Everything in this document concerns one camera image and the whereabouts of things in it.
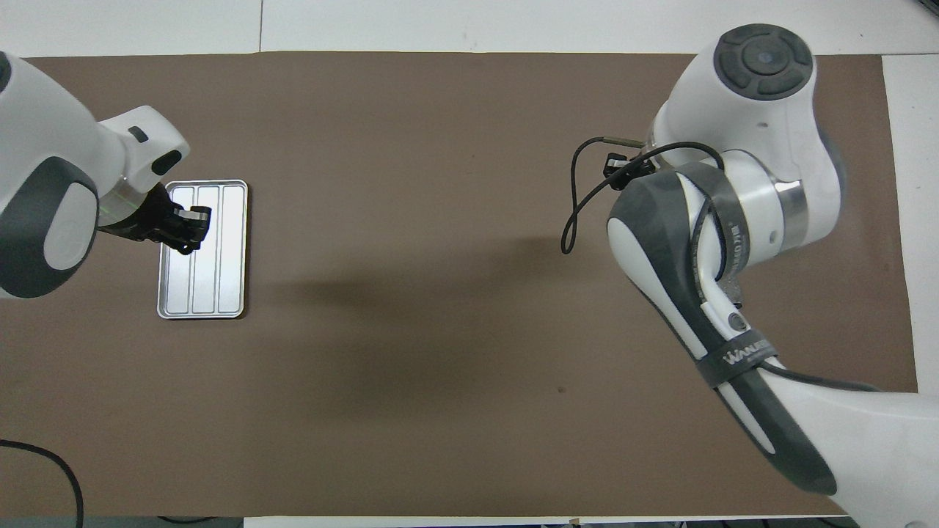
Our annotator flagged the brown table mat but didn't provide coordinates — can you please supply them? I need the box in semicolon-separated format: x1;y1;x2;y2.
0;51;919;518

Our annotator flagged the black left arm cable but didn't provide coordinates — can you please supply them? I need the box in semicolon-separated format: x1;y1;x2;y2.
0;439;85;528

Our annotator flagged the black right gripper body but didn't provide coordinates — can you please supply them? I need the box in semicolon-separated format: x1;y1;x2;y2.
603;151;652;181

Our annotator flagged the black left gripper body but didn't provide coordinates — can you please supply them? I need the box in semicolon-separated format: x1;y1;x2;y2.
99;183;181;247

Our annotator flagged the silver metal tray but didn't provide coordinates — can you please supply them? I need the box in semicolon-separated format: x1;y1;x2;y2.
156;180;249;320

